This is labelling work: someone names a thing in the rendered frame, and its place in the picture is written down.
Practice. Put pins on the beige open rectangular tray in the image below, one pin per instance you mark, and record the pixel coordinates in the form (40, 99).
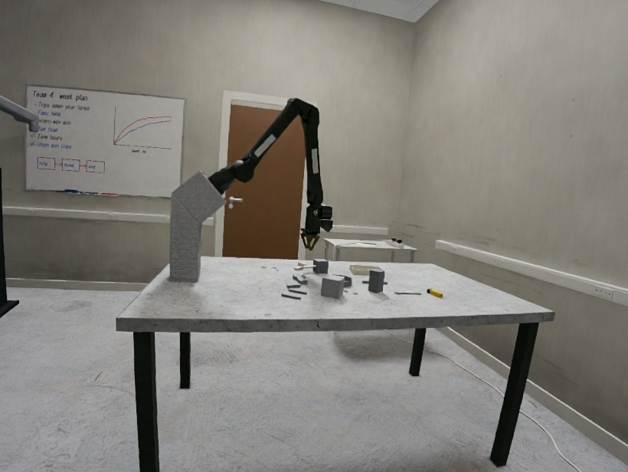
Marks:
(362, 269)

